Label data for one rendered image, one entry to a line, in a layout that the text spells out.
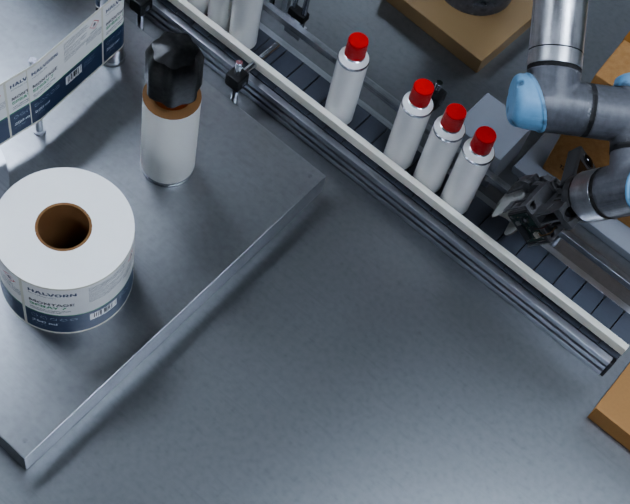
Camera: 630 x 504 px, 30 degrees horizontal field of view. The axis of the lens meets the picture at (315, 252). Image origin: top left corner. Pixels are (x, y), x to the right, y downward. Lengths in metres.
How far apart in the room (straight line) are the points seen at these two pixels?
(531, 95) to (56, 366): 0.78
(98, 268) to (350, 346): 0.44
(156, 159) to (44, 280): 0.30
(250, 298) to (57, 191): 0.36
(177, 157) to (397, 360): 0.47
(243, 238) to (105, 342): 0.28
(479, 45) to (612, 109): 0.60
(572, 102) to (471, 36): 0.61
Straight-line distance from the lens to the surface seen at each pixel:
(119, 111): 2.01
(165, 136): 1.81
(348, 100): 1.96
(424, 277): 1.96
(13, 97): 1.86
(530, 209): 1.76
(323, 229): 1.97
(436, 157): 1.89
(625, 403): 1.97
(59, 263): 1.69
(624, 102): 1.67
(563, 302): 1.92
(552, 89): 1.64
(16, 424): 1.75
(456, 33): 2.23
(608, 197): 1.67
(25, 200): 1.75
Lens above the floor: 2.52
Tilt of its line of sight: 60 degrees down
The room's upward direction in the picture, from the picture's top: 17 degrees clockwise
